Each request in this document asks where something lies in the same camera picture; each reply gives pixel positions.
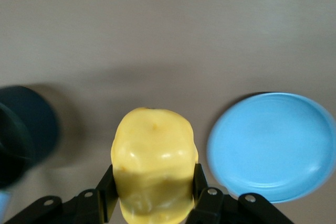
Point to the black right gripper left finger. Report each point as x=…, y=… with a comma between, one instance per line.
x=78, y=208

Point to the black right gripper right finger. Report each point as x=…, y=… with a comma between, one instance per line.
x=223, y=211

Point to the yellow toy potato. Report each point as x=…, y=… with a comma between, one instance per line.
x=155, y=161

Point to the blue round plate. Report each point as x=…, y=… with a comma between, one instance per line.
x=270, y=150

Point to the brown table mat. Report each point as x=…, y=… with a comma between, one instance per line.
x=168, y=24

